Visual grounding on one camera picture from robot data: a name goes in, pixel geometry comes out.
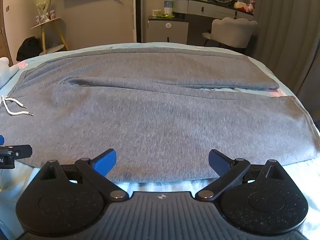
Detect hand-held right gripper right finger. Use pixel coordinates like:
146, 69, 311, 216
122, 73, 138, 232
195, 149, 285, 200

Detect grey vanity desk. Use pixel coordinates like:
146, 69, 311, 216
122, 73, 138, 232
173, 0, 254, 46

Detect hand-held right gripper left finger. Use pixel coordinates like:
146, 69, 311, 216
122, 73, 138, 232
40, 149, 129, 200

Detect light blue printed bedsheet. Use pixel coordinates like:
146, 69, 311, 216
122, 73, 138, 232
0, 42, 320, 240

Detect blue and white canister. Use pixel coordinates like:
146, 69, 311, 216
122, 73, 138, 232
163, 1, 174, 15

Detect grey curtain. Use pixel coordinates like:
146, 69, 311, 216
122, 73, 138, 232
252, 0, 320, 107

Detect wooden door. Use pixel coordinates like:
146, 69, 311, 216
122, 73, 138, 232
0, 0, 12, 67

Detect black bag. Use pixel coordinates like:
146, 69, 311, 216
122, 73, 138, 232
16, 36, 43, 62

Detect grey pants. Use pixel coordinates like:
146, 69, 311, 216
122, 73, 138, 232
0, 47, 320, 183

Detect grey shell-back chair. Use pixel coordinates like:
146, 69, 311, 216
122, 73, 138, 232
202, 17, 258, 49

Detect grey bedside cabinet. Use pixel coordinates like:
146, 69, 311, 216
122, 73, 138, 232
147, 16, 189, 45

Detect soft plush pillow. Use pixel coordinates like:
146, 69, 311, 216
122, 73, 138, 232
0, 57, 13, 88

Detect wrapped flower bouquet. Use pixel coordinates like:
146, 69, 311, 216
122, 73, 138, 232
34, 0, 54, 26

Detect yellow-legged side table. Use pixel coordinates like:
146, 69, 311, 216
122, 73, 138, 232
30, 17, 69, 54

